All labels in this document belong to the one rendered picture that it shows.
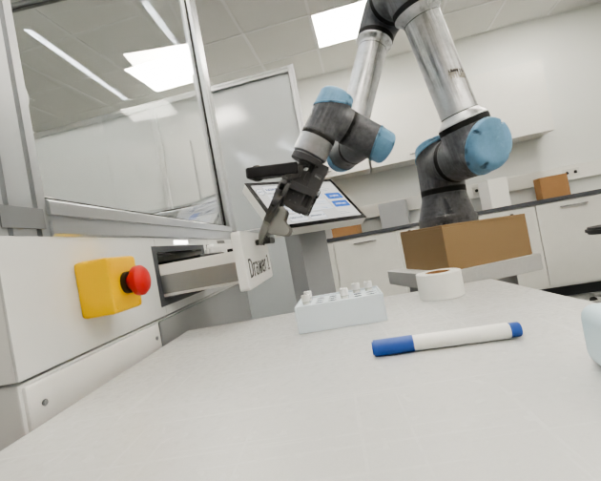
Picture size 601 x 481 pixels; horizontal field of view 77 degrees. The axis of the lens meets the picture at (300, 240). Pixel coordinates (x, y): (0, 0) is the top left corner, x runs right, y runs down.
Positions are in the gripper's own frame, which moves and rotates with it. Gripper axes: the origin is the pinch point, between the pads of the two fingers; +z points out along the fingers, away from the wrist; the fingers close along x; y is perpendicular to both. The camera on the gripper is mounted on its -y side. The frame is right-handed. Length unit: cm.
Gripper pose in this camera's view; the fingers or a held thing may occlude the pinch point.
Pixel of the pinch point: (260, 238)
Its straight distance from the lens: 82.9
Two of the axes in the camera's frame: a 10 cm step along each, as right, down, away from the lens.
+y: 9.1, 4.2, -0.6
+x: 0.7, 0.0, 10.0
